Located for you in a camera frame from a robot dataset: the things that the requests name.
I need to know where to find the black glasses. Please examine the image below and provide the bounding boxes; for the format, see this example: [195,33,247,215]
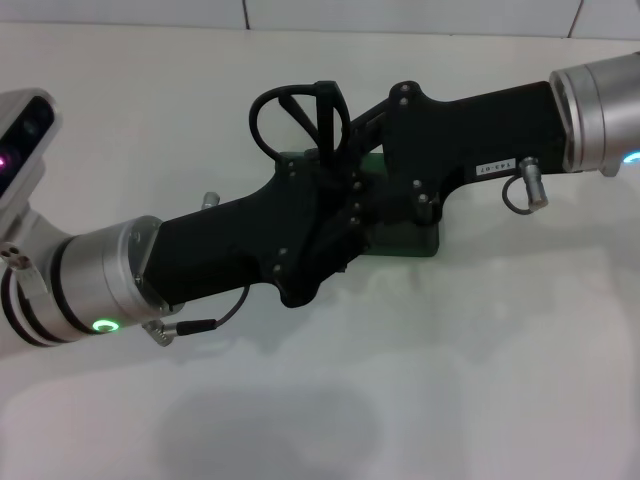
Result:
[248,78,351,171]

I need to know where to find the green glasses case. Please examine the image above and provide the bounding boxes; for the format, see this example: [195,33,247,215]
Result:
[277,148,442,260]

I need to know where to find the wrist cable with plug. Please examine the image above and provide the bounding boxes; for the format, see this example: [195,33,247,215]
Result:
[501,155,550,217]
[141,283,251,347]

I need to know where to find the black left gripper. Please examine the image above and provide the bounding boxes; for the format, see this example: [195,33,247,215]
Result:
[142,159,374,308]

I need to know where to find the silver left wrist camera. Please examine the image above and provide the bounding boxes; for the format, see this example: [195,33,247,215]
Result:
[0,88,64,216]

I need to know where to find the right wrist cable with plug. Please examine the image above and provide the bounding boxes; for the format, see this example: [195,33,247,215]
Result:
[501,155,550,217]

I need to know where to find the left wrist cable with plug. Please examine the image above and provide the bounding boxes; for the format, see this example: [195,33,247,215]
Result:
[141,283,251,347]

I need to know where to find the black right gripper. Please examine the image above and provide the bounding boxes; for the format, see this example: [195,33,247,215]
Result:
[343,79,569,225]

